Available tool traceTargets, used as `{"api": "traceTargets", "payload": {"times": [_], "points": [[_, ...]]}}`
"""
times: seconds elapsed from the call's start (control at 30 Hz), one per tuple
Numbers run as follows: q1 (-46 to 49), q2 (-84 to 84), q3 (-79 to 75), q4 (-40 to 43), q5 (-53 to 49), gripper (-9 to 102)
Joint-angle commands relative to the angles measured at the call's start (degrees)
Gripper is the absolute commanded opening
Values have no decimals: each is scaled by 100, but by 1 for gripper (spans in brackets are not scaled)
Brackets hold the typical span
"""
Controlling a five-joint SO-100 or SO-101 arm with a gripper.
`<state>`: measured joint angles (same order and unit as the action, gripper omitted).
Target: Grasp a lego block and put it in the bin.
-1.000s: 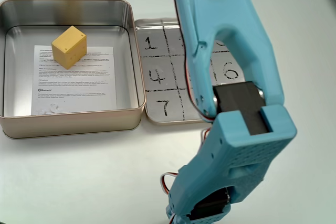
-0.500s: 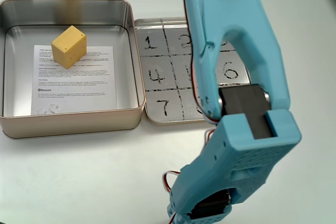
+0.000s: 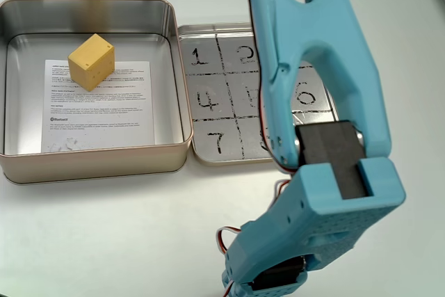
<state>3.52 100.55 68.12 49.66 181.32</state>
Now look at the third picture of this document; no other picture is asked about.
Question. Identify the numbered tin lid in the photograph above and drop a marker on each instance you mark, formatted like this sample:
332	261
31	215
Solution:
208	81

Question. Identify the white printed paper sheet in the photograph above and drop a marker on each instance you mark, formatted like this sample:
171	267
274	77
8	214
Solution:
104	116

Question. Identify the gold tin box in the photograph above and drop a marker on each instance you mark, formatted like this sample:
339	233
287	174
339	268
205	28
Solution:
87	168

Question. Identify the yellow lego block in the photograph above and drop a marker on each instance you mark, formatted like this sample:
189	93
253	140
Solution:
88	64

